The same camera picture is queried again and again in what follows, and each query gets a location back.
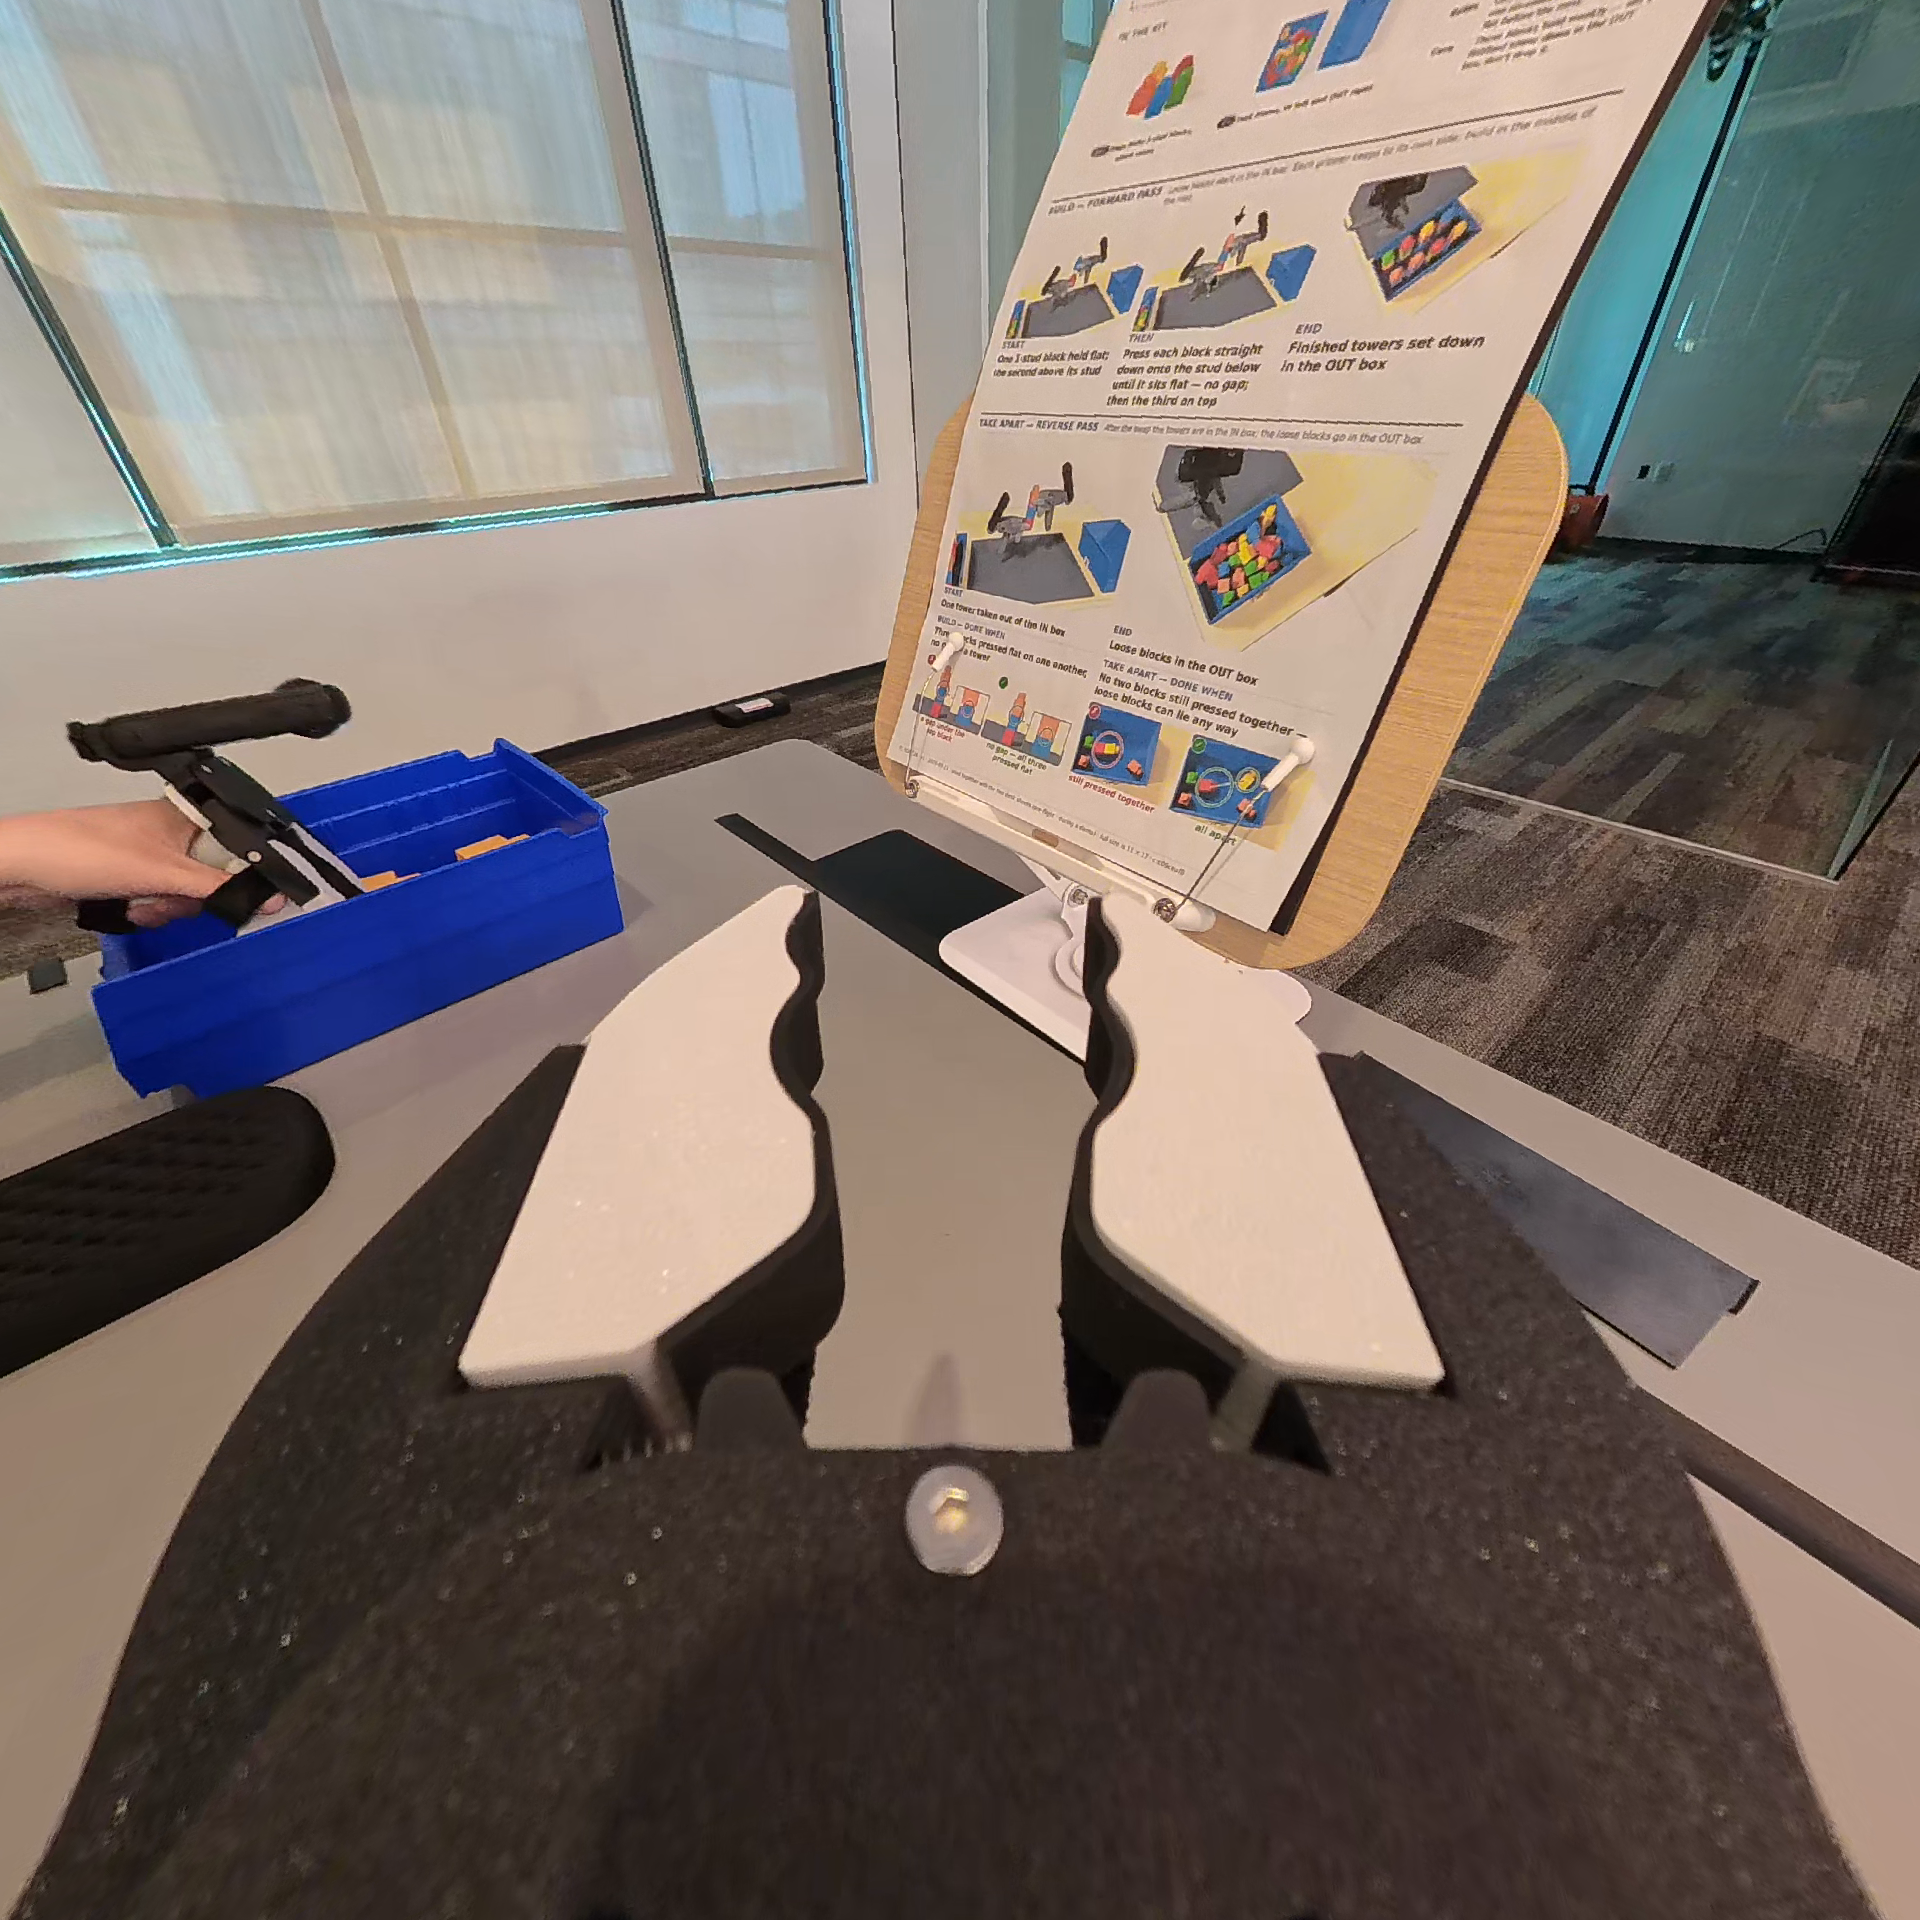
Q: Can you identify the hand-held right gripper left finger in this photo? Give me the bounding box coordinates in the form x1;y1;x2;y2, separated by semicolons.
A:
458;886;844;1442

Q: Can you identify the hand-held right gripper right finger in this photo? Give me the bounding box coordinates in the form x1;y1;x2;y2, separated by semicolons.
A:
1060;900;1447;1450

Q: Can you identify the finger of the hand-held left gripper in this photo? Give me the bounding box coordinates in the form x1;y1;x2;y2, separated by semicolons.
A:
269;815;367;903

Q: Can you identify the blue plastic bin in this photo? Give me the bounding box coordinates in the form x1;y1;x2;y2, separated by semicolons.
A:
92;751;626;1100

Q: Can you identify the person's left hand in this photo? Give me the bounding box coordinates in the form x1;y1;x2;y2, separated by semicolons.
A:
0;796;286;932

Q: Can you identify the black rubber mat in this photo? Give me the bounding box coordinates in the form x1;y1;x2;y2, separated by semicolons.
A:
810;830;1041;962
1360;1055;1759;1369

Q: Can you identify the black mesh cushion pad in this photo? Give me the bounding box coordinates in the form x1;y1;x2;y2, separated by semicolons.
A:
0;1086;337;1379

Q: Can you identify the window with blinds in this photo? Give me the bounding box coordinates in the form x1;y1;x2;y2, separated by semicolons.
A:
0;0;876;578

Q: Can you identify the printed instruction sheet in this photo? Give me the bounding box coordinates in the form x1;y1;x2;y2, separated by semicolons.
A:
884;0;1728;932

